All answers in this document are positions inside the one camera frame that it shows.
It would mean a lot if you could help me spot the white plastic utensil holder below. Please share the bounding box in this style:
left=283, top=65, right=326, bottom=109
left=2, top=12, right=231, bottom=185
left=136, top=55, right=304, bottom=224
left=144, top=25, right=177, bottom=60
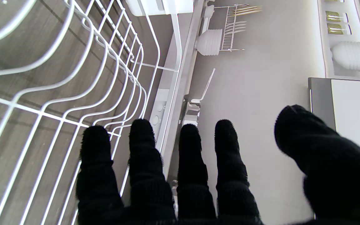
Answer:
left=125, top=0, right=194, bottom=16

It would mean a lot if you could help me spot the white wire dish rack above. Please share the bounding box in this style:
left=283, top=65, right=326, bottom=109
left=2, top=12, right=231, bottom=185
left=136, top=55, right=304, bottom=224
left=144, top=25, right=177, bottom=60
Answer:
left=0, top=0, right=182, bottom=225

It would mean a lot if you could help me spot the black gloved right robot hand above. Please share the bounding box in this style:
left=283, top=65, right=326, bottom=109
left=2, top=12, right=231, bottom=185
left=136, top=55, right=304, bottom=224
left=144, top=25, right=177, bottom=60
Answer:
left=75, top=105, right=360, bottom=225

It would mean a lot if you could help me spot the printed kitchen backdrop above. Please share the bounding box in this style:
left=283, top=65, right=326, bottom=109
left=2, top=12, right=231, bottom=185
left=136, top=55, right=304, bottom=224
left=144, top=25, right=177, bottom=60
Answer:
left=155, top=0, right=360, bottom=225

